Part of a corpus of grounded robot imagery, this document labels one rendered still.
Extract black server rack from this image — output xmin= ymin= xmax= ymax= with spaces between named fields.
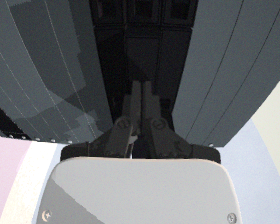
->
xmin=0 ymin=0 xmax=280 ymax=159

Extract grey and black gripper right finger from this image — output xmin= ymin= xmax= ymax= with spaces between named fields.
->
xmin=142 ymin=81 xmax=221 ymax=165

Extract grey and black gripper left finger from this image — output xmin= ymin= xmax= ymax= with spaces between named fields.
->
xmin=60 ymin=81 xmax=141 ymax=162

